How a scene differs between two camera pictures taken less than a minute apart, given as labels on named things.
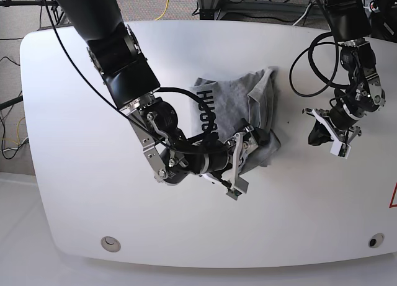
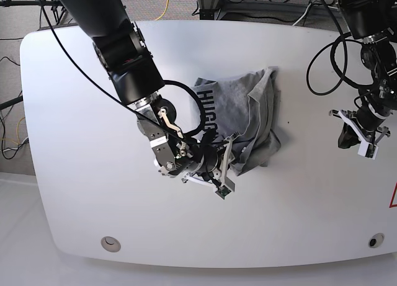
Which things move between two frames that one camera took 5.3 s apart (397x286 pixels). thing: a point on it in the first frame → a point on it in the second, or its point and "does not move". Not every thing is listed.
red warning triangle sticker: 393,203 does not move
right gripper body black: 341,119 → 368,119
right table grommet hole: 376,240 does not move
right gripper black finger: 319,134 → 348,137
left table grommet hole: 110,244 does not move
